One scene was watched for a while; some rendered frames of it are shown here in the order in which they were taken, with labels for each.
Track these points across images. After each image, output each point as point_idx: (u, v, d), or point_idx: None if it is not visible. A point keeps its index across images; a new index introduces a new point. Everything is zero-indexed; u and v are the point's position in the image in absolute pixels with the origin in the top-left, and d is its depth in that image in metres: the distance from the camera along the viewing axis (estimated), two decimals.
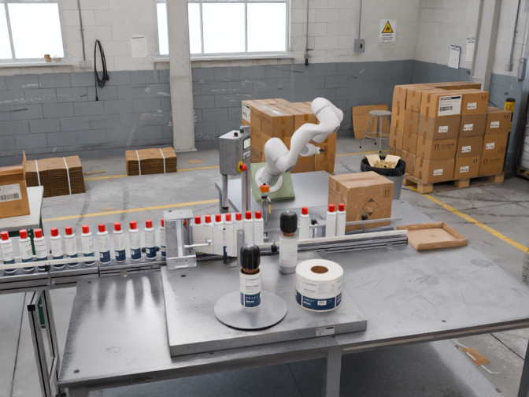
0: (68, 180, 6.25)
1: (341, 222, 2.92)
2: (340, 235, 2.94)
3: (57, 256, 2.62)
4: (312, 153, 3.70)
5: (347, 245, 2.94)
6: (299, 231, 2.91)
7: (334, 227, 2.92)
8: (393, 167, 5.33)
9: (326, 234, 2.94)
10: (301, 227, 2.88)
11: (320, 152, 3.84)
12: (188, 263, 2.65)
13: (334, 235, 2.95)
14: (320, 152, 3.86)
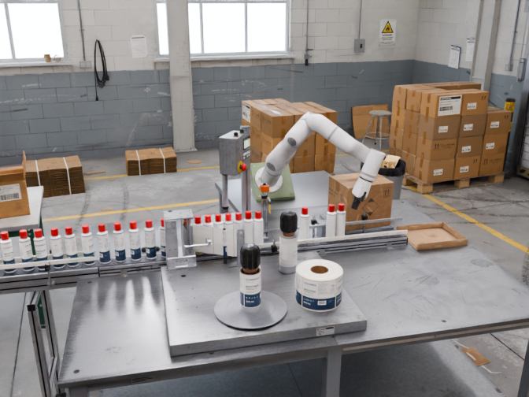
0: (68, 180, 6.25)
1: (341, 222, 2.92)
2: (340, 235, 2.94)
3: (57, 256, 2.62)
4: (365, 175, 2.84)
5: (347, 245, 2.94)
6: (299, 231, 2.91)
7: (334, 227, 2.92)
8: (393, 167, 5.33)
9: (326, 234, 2.94)
10: (301, 227, 2.88)
11: (353, 202, 2.91)
12: (188, 263, 2.65)
13: (334, 235, 2.95)
14: (352, 205, 2.92)
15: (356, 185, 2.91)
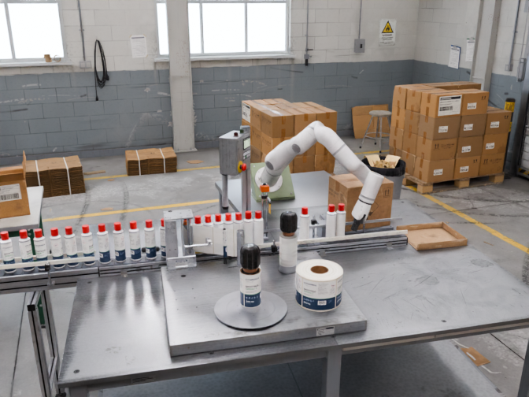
0: (68, 180, 6.25)
1: (341, 222, 2.92)
2: (340, 235, 2.94)
3: (57, 256, 2.62)
4: (364, 198, 2.89)
5: (347, 245, 2.94)
6: (299, 231, 2.91)
7: (334, 227, 2.92)
8: (393, 167, 5.33)
9: (326, 234, 2.94)
10: (301, 227, 2.88)
11: (353, 224, 2.96)
12: (188, 263, 2.65)
13: (334, 235, 2.95)
14: (352, 228, 2.97)
15: (355, 207, 2.96)
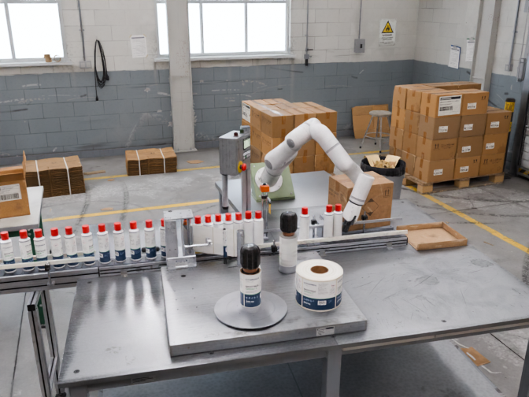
0: (68, 180, 6.25)
1: (338, 222, 2.91)
2: (338, 235, 2.94)
3: (57, 256, 2.62)
4: (355, 199, 2.88)
5: (347, 245, 2.94)
6: (299, 231, 2.91)
7: (331, 227, 2.91)
8: (393, 167, 5.33)
9: (323, 235, 2.94)
10: (301, 227, 2.88)
11: (344, 225, 2.95)
12: (188, 263, 2.65)
13: (332, 235, 2.94)
14: (342, 228, 2.96)
15: (345, 209, 2.95)
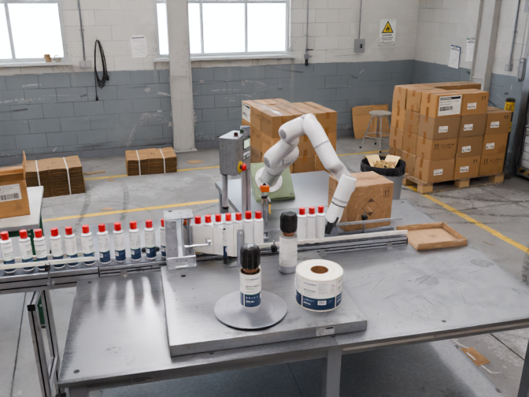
0: (68, 180, 6.25)
1: (320, 224, 2.89)
2: (320, 237, 2.92)
3: (57, 256, 2.62)
4: (337, 200, 2.86)
5: (347, 245, 2.94)
6: (296, 231, 2.91)
7: (314, 229, 2.89)
8: (393, 167, 5.33)
9: (306, 236, 2.91)
10: (299, 228, 2.88)
11: (327, 228, 2.93)
12: (188, 263, 2.65)
13: (315, 238, 2.92)
14: (325, 230, 2.94)
15: (328, 210, 2.93)
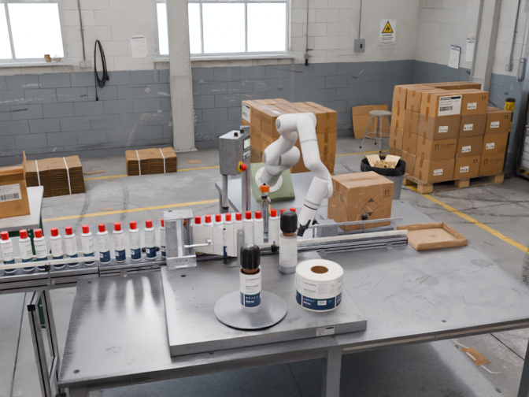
0: (68, 180, 6.25)
1: None
2: None
3: (57, 256, 2.62)
4: (309, 202, 2.83)
5: (347, 245, 2.94)
6: (268, 232, 2.89)
7: None
8: (393, 167, 5.33)
9: (279, 239, 2.88)
10: (269, 229, 2.85)
11: (299, 230, 2.90)
12: (188, 263, 2.65)
13: None
14: (297, 233, 2.90)
15: (301, 213, 2.90)
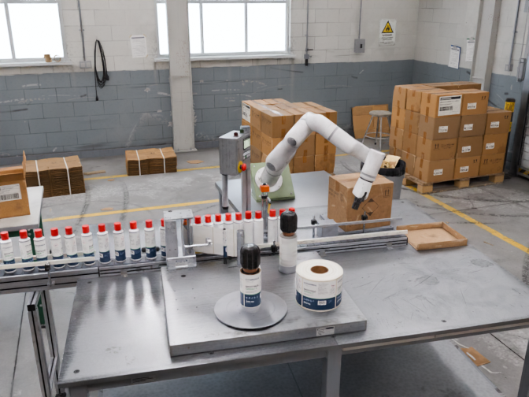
0: (68, 180, 6.25)
1: None
2: None
3: (57, 256, 2.62)
4: (365, 175, 2.85)
5: (347, 245, 2.94)
6: (268, 233, 2.89)
7: None
8: (393, 167, 5.33)
9: (278, 239, 2.88)
10: (268, 229, 2.85)
11: (354, 202, 2.92)
12: (188, 263, 2.65)
13: None
14: (353, 205, 2.92)
15: (356, 185, 2.92)
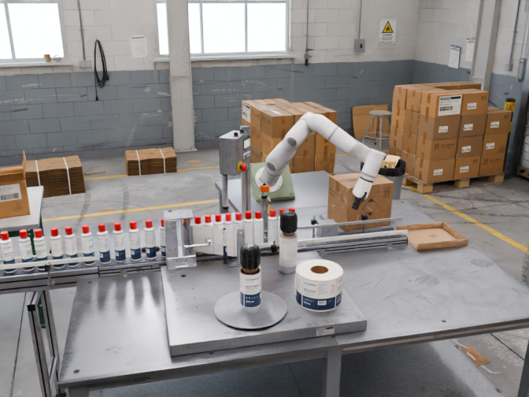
0: (68, 180, 6.25)
1: None
2: None
3: (57, 256, 2.62)
4: (365, 175, 2.85)
5: (347, 245, 2.94)
6: (268, 233, 2.89)
7: None
8: (393, 167, 5.33)
9: (278, 239, 2.88)
10: (268, 229, 2.85)
11: (354, 202, 2.92)
12: (188, 263, 2.65)
13: None
14: (353, 205, 2.92)
15: (356, 185, 2.92)
